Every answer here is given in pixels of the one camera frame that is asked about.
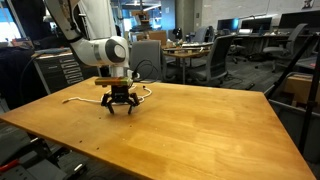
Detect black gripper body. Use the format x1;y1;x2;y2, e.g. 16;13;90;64
111;86;129;102

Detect white rope with black tip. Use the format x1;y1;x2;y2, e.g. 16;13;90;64
61;84;153;105

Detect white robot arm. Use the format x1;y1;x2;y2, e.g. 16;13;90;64
44;0;140;114

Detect grey padded office chair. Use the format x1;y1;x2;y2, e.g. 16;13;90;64
129;40;163;82

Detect grey drawer cabinet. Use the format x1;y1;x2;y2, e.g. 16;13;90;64
34;48;100;94

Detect wooden round meeting table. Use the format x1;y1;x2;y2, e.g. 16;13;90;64
162;42;213;83

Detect dark grey swivel chair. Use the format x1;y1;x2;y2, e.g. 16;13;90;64
188;35;234;85

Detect black computer monitor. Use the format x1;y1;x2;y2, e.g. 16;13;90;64
241;17;272;33

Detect light grey desk chair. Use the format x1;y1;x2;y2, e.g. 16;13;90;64
262;23;307;73

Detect cardboard box in bin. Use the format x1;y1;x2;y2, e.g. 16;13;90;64
284;74;313;104

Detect grey plastic bin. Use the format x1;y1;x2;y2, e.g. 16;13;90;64
268;72;320;164

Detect black tripod leg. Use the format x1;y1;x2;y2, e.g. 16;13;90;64
264;34;320;155

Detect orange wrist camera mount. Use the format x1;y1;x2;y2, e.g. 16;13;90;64
95;77;133;86

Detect red handled clamp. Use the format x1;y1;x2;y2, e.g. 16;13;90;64
0;159;19;173

